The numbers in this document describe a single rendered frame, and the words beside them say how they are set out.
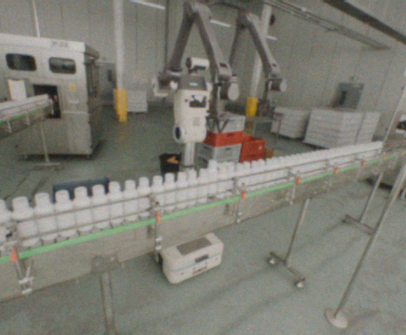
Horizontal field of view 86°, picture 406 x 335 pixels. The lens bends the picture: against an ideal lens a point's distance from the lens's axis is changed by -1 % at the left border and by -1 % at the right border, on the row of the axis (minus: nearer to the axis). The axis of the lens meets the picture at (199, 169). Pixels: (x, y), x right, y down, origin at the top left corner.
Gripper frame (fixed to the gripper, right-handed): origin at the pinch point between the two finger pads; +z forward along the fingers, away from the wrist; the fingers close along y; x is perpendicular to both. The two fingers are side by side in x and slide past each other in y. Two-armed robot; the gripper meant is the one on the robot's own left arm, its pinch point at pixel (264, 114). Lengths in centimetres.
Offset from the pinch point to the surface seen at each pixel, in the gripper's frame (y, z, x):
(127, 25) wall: 1183, -256, -259
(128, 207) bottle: -18, 32, 89
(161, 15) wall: 1183, -334, -436
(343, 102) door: 392, 15, -935
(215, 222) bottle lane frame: -20, 51, 46
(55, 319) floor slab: 34, 139, 129
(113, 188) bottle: -16, 24, 94
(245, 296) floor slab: -15, 140, 1
